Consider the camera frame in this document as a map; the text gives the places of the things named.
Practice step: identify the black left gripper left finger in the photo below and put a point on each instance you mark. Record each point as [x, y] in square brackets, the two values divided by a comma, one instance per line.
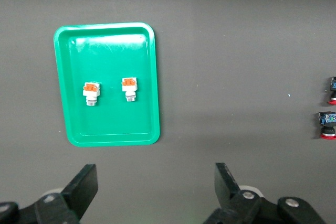
[82, 190]

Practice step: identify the white orange push button switch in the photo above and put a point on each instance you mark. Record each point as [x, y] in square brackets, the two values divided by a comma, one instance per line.
[129, 89]
[92, 93]

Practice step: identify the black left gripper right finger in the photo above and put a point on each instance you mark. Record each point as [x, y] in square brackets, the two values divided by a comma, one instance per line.
[231, 203]

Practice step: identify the green plastic tray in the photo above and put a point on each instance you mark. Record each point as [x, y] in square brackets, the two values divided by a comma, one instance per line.
[110, 58]

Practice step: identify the red mushroom push button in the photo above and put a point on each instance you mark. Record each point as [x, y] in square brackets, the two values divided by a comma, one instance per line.
[333, 86]
[326, 119]

